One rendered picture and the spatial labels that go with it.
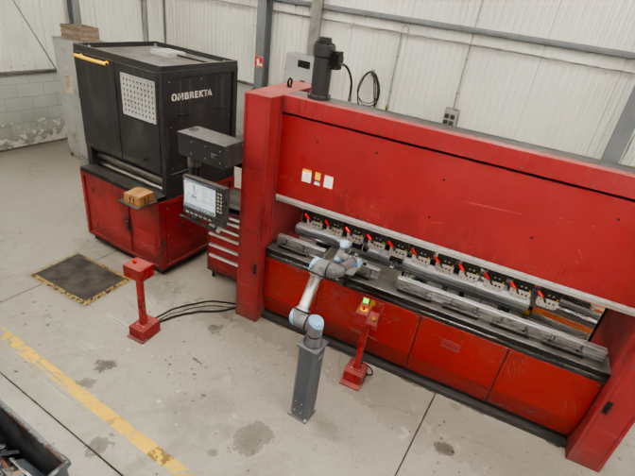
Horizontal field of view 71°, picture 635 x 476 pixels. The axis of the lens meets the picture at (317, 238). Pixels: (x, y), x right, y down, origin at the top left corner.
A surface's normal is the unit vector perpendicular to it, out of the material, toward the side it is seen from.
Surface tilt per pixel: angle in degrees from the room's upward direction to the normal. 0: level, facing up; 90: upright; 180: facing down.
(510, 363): 90
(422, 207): 90
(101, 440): 0
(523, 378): 90
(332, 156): 90
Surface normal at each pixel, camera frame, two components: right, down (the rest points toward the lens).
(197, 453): 0.12, -0.86
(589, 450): -0.43, 0.40
